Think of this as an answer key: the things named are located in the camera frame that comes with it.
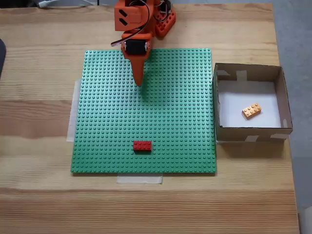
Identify red lego block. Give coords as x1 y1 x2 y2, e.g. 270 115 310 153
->
133 140 153 154

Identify brown cardboard box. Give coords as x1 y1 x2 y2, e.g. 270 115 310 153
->
212 62 293 144

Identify masking tape strip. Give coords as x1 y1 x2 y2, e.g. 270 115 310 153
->
116 175 163 185
66 78 82 142

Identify black rounded object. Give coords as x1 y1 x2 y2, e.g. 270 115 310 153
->
0 38 7 80

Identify yellow lego block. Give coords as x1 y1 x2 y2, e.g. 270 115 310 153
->
241 102 263 120

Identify green lego baseplate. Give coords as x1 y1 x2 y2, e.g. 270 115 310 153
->
70 48 218 176

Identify white paper sheet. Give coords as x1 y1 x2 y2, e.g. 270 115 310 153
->
217 81 282 129

